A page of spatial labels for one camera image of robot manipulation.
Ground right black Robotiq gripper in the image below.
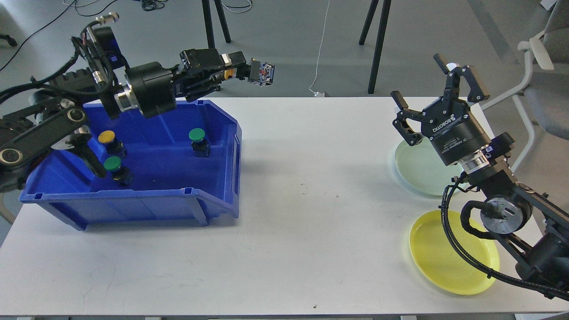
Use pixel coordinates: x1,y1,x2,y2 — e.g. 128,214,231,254
390,53,491,166

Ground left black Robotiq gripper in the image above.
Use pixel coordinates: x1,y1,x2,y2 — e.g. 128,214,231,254
116,48,253,118

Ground yellow push button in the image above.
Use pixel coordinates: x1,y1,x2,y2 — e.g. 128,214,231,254
247,58,275,86
98,130,127,158

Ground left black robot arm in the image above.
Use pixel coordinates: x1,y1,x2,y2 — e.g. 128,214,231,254
0,12,274,193

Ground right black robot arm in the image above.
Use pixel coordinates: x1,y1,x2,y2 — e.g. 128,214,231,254
391,54,569,300

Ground pale green plate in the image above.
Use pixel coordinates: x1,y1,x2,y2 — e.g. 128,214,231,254
393,139,463,198

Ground yellow plate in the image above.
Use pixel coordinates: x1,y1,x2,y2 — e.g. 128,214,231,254
409,209,500,296

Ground left black tripod legs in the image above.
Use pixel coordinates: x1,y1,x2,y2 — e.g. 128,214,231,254
201,0,232,49

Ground black tripod legs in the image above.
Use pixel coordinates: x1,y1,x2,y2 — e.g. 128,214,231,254
201,0,232,49
358,0,392,95

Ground blue plastic bin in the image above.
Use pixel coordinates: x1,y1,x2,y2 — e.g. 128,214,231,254
20,100,242,231

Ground right black tripod legs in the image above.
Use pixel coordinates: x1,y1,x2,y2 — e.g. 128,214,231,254
358,0,392,95

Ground white cable on floor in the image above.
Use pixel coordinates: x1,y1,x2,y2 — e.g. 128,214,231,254
309,0,332,97

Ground black cables on floor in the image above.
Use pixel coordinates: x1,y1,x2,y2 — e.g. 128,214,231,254
0,0,169,72

